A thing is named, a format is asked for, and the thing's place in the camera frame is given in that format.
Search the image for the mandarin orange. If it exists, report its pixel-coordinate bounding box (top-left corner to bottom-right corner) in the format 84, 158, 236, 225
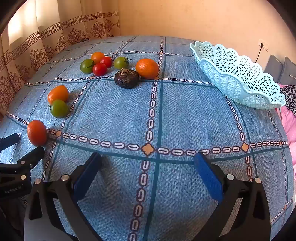
136, 58, 159, 79
27, 120, 48, 146

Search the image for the white wall socket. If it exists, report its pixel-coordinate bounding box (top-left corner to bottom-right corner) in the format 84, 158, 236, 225
258, 39, 269, 52

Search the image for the leopard print cloth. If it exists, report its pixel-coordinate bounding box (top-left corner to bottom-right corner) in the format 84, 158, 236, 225
280, 84, 296, 109

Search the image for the orange tomato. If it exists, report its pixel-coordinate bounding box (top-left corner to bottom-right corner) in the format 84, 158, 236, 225
48, 85, 69, 105
91, 52, 105, 64

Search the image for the dark brown round fruit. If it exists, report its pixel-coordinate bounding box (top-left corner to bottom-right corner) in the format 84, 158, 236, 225
114, 69, 140, 89

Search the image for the grey power cable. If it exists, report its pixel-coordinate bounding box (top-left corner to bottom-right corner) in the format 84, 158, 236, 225
255, 45, 263, 63

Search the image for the pile of clothes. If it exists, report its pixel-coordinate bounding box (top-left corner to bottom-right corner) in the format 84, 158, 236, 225
275, 83, 296, 167

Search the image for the blue patterned bedspread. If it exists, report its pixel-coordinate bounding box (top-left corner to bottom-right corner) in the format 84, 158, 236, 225
0, 35, 295, 241

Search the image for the red cherry tomato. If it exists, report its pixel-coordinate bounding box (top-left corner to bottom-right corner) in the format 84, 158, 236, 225
93, 63, 107, 76
100, 57, 113, 68

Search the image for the green tomato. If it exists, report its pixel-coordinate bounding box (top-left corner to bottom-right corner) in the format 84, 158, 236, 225
49, 100, 69, 118
113, 57, 129, 70
80, 59, 94, 74

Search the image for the beige patterned curtain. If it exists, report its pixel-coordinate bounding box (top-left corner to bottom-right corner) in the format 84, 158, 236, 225
0, 0, 121, 121

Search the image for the grey cushion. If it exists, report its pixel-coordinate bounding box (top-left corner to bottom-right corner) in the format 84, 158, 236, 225
279, 56, 296, 85
264, 54, 284, 83

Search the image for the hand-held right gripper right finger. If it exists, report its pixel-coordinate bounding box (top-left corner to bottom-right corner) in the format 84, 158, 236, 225
194, 152, 271, 241

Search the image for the light blue plastic basket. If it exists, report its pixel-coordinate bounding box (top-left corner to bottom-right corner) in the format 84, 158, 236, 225
190, 41, 287, 109

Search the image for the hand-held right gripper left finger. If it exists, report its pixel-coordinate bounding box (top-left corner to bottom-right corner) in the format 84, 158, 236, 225
24, 152, 103, 241

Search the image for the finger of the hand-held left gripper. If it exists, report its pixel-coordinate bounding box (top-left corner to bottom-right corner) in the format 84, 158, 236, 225
0, 146, 45, 175
0, 133, 20, 152

